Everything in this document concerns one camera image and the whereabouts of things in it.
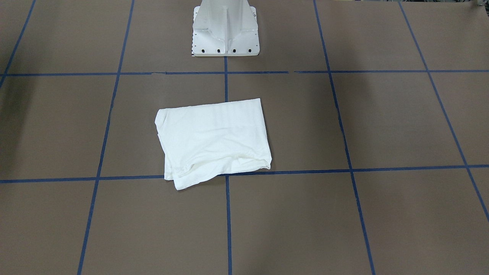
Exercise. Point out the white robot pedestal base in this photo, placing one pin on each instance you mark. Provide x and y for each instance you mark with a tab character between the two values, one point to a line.
225	28

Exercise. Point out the white long-sleeve printed shirt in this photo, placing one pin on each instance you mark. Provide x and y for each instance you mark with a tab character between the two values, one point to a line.
203	141

